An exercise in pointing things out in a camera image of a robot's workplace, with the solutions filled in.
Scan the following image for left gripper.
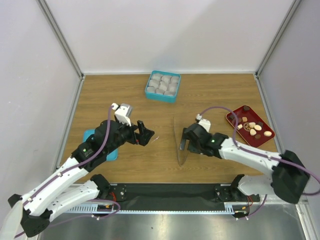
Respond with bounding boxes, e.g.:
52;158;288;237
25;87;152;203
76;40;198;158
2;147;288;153
104;117;154;155

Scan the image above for metal tongs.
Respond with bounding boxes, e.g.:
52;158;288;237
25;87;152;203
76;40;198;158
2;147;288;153
172;117;189;167

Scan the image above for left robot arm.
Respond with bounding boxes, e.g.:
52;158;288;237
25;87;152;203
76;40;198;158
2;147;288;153
8;120;155;238

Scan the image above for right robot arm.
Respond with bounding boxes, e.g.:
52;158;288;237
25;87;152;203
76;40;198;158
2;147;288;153
180;123;310;204

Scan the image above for teal chocolate box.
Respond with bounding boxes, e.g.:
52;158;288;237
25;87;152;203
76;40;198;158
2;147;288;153
144;70;181;104

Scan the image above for red chocolate tray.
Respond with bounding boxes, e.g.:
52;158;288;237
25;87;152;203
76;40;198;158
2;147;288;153
226;105;276;148

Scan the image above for white oval chocolate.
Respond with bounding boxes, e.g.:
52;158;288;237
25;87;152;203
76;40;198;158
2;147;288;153
249;128;257;136

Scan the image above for beige oval chocolate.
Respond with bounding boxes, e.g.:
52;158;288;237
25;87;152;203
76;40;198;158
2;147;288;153
263;131;273;137

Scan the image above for teal box lid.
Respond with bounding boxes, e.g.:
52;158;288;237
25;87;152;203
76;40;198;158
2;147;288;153
82;128;119;162

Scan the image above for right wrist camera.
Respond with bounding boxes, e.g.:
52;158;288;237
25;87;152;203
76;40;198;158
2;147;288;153
195;113;211;132

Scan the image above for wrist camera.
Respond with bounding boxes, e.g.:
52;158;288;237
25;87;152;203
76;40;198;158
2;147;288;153
195;113;211;132
114;103;133;127

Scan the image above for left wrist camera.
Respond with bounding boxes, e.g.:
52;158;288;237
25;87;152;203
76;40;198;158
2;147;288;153
114;103;133;127

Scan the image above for slotted cable duct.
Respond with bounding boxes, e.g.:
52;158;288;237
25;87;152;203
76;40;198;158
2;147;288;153
67;201;250;216

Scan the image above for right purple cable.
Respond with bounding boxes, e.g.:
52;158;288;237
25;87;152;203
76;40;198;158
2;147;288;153
198;106;320;196

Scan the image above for purple cable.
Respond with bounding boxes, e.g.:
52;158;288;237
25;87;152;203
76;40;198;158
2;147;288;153
198;106;320;196
13;103;120;238

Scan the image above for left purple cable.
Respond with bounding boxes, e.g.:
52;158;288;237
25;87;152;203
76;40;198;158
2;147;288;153
13;103;120;238

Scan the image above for left aluminium frame post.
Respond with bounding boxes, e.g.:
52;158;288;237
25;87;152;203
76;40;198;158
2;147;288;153
36;0;85;80

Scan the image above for aluminium frame post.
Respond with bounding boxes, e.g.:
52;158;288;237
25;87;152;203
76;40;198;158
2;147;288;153
254;0;302;76
36;0;85;80

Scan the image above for right aluminium frame post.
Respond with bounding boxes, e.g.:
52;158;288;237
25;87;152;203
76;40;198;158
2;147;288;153
254;0;302;76

